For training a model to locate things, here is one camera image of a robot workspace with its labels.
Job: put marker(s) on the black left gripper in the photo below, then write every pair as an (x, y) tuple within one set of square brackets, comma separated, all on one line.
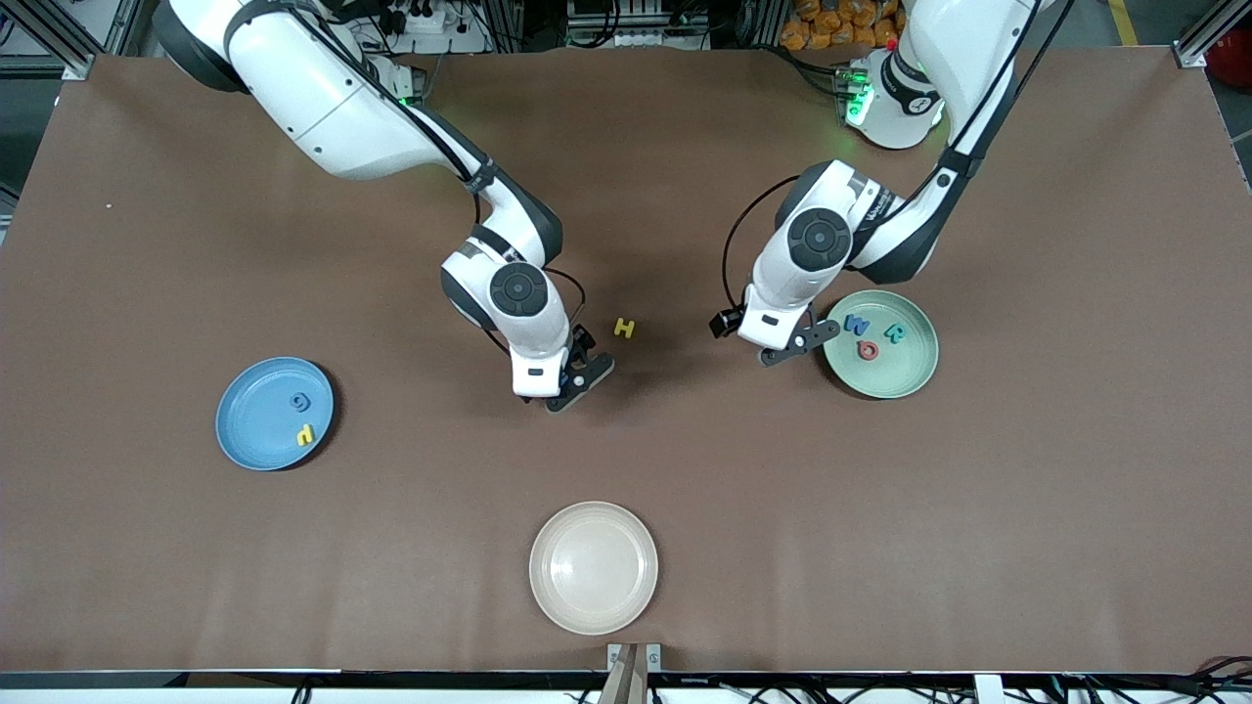
[(725, 323)]

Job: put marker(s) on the yellow letter H block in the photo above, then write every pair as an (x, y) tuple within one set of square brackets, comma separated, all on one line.
[(624, 328)]

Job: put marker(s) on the blue uppercase M block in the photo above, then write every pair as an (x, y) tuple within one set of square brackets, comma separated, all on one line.
[(857, 325)]

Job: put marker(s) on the red letter Q block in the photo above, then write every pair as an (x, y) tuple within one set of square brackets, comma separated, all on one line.
[(868, 349)]

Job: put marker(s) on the teal letter R block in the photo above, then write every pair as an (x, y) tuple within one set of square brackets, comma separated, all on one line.
[(895, 333)]

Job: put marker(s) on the yellow lowercase letter block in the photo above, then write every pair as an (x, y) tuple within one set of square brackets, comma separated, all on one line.
[(306, 435)]

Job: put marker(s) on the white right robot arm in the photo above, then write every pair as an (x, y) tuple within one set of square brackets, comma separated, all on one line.
[(323, 108)]

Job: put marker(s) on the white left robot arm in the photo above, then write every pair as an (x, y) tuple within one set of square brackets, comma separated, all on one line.
[(963, 49)]

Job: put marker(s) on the green plate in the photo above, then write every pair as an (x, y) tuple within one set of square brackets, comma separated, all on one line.
[(890, 376)]

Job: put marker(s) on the beige plate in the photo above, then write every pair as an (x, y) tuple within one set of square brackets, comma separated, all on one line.
[(594, 567)]

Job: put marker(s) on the brown table cover sheet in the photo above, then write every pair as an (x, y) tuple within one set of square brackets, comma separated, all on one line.
[(880, 548)]

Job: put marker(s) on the metal equipment rack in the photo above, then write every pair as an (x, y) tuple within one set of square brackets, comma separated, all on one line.
[(636, 20)]

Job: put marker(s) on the orange packets pile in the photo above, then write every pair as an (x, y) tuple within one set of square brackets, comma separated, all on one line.
[(831, 24)]

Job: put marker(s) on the blue plate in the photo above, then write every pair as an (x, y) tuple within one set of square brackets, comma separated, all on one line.
[(264, 420)]

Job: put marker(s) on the white power strip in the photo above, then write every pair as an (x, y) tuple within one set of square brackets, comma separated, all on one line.
[(460, 41)]

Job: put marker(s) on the red object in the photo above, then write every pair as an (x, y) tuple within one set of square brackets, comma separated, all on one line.
[(1232, 73)]

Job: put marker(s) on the metal camera pole bracket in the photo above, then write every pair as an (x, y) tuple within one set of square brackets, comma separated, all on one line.
[(634, 684)]

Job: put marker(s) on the aluminium frame post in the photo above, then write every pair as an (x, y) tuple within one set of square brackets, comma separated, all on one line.
[(80, 66), (1188, 54)]

